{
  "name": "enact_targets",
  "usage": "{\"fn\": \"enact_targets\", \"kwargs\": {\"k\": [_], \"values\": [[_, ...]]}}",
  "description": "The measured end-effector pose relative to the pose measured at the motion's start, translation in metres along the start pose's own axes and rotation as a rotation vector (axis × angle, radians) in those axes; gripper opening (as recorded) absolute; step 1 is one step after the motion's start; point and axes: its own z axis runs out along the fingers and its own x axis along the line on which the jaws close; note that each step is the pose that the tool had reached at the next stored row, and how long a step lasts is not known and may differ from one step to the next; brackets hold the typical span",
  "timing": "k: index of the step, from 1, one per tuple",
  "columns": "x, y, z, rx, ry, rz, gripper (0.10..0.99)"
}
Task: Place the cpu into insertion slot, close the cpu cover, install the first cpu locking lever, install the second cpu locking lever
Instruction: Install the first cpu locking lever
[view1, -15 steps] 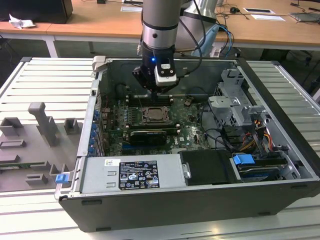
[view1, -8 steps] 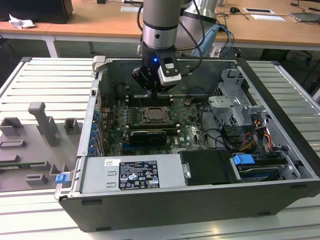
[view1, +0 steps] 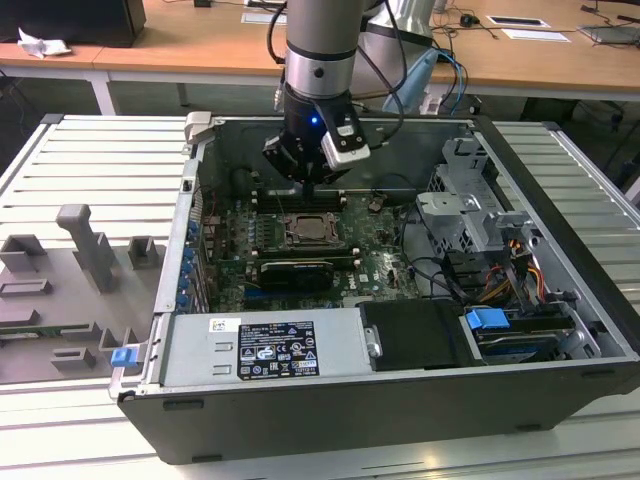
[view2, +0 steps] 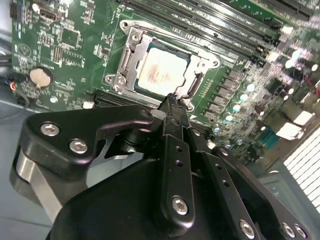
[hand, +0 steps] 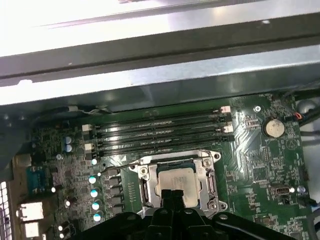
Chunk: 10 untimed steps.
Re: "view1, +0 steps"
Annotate crumpled white paper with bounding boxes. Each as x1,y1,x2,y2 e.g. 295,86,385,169
17,27,72,60

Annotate blue case latch clip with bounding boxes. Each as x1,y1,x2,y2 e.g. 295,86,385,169
110,347,139,369

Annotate silver metal drive cage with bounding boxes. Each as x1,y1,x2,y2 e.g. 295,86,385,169
414,137,542,262

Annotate blue cable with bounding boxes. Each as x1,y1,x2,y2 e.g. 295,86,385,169
438,47,470,104

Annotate white paper sheet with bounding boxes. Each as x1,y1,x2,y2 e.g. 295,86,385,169
501,28,575,44

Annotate grey power supply unit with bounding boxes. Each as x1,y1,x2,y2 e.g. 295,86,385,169
162,307,377,389

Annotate orange yellow wire bundle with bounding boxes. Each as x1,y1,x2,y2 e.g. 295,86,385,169
477,239,547,307

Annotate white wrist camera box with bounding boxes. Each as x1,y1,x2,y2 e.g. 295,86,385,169
320,124,372,171

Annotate black internal cable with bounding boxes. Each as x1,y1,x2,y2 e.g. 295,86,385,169
403,204,472,302

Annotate black open PC case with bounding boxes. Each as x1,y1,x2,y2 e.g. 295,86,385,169
117,112,640,464

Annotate black computer box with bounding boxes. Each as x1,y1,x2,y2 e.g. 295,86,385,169
0,0,148,49

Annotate pale blue teach pendant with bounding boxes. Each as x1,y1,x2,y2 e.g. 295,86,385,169
382,47,442,114

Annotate wooden desk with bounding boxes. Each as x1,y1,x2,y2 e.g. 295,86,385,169
0,0,640,94

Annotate silver desk cable port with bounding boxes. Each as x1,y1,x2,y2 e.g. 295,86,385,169
487,14,550,28
241,11,289,26

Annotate hard disk in blue carrier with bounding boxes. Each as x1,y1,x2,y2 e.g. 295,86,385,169
463,308,572,365

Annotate CPU socket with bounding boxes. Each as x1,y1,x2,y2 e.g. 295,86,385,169
282,212,348,250

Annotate green motherboard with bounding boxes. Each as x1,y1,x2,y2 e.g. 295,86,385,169
199,192,426,314

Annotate grey case latch handle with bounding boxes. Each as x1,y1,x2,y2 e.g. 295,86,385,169
183,110,217,146

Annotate black graphics card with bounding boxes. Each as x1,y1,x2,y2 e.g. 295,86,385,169
258,259,335,295

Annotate grey parts rack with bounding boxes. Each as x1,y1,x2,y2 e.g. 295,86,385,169
0,203,169,386

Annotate black plastic air shroud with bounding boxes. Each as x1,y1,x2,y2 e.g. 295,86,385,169
357,299,484,374

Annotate clear plastic tray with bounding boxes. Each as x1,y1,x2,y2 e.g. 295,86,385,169
577,23,640,49

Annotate black RAM slot bank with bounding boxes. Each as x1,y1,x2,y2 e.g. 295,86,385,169
251,244,362,267
253,192,347,212

